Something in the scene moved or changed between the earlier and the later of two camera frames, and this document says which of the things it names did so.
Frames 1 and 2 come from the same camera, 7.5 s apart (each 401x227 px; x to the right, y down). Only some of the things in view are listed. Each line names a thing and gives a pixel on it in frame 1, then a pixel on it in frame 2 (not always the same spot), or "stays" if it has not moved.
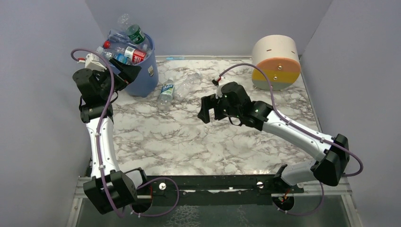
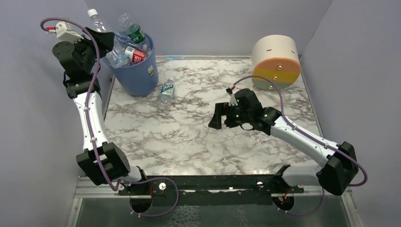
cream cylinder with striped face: x=278 y=55 stays
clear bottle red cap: x=186 y=87 to x=116 y=57
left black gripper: x=117 y=70 to x=102 y=41
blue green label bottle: x=165 y=100 stays
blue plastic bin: x=145 y=83 stays
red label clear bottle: x=131 y=53 stays
